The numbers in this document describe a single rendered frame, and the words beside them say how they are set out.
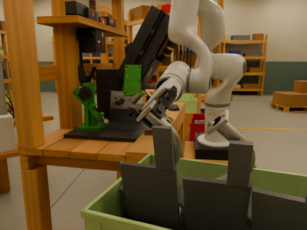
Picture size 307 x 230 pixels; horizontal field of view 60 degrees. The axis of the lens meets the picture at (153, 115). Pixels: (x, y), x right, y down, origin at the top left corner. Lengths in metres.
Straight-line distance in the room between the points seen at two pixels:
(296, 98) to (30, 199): 6.88
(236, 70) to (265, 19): 10.16
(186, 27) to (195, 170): 0.48
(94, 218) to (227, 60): 0.86
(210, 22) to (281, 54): 10.38
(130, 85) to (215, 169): 1.03
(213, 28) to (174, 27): 0.31
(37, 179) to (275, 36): 10.64
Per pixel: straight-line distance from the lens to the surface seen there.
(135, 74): 1.80
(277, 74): 11.46
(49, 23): 1.65
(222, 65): 1.22
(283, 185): 0.95
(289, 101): 7.54
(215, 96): 1.25
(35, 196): 1.53
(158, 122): 0.63
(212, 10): 1.14
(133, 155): 1.21
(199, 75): 0.82
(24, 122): 1.42
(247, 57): 10.45
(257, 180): 0.94
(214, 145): 1.28
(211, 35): 1.17
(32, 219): 1.61
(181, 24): 0.87
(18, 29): 1.38
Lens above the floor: 1.30
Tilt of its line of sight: 12 degrees down
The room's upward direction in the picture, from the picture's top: straight up
